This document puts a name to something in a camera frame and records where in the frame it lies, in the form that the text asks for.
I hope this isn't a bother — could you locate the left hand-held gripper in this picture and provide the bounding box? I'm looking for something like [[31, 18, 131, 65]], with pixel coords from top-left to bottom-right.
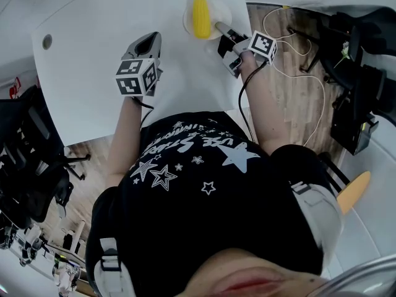
[[115, 31, 164, 98]]

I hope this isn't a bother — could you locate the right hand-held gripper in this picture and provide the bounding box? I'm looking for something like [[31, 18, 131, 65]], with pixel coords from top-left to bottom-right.
[[214, 21, 278, 79]]

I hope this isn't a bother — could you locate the white round plate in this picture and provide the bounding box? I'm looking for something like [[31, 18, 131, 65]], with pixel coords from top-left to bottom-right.
[[182, 0, 233, 41]]

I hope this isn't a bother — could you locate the yellow corn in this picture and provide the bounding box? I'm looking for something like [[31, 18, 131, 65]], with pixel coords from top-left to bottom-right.
[[192, 0, 213, 40]]

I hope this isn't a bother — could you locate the person's right forearm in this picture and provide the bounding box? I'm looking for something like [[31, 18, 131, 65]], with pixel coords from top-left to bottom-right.
[[239, 52, 298, 156]]

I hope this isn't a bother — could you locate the person's left forearm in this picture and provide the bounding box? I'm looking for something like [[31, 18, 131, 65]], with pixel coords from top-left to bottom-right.
[[104, 96, 144, 192]]

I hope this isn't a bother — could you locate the white table top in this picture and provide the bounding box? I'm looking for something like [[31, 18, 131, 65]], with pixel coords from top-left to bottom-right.
[[30, 0, 252, 148]]

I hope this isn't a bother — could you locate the black office chair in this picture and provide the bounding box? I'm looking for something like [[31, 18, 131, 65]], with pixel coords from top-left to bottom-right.
[[349, 6, 396, 122], [0, 84, 91, 230], [287, 9, 387, 111]]

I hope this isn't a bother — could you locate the red printed white bag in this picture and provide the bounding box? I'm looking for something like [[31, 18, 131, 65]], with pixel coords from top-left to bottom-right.
[[8, 77, 22, 100]]

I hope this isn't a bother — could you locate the small white flower sprig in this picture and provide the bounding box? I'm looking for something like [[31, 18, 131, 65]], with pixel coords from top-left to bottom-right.
[[333, 41, 351, 69]]

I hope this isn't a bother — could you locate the person's black star-print shirt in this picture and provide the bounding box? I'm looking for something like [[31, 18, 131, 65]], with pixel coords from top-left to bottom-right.
[[85, 111, 329, 292]]

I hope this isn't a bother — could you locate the black box device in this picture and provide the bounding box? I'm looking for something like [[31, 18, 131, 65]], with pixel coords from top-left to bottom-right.
[[330, 112, 380, 157]]

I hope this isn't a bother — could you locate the yellow chair seat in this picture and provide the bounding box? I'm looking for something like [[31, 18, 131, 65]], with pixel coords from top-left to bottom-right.
[[336, 170, 372, 215]]

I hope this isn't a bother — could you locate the person's chin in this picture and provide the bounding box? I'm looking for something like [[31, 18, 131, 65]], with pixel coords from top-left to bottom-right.
[[182, 247, 329, 297]]

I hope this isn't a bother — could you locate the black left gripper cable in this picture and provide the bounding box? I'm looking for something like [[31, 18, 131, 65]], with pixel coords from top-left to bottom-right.
[[131, 95, 155, 129]]

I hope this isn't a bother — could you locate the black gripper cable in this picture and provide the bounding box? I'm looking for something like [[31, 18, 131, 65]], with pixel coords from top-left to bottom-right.
[[238, 58, 270, 144], [131, 95, 155, 129]]

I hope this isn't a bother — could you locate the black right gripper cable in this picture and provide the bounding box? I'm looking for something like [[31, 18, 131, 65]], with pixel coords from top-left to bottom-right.
[[238, 58, 270, 144]]

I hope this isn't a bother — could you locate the white floor cable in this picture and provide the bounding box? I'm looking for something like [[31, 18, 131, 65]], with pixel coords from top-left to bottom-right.
[[262, 5, 326, 148]]

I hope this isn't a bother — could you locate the white harness strap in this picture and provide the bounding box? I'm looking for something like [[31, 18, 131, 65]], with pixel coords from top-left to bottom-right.
[[290, 180, 345, 261], [92, 236, 137, 297]]

